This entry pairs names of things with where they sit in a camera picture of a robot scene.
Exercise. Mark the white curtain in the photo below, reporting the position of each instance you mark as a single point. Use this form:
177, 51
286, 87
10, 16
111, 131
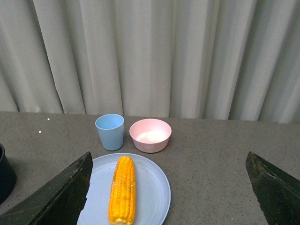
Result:
208, 59

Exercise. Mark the light blue cup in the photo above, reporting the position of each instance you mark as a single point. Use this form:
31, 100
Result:
110, 128

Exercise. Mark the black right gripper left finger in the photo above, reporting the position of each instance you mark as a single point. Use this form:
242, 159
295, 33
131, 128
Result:
58, 202

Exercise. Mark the light blue plate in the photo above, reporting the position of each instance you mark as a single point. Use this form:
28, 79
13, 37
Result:
153, 194

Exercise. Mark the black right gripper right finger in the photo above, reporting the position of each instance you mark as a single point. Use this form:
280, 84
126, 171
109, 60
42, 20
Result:
277, 192

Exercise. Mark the pink bowl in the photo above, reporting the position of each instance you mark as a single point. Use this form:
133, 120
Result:
150, 135

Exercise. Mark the yellow corn cob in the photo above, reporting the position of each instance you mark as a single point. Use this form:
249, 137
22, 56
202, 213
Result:
122, 204

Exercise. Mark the dark blue saucepan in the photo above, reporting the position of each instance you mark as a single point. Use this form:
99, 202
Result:
7, 176

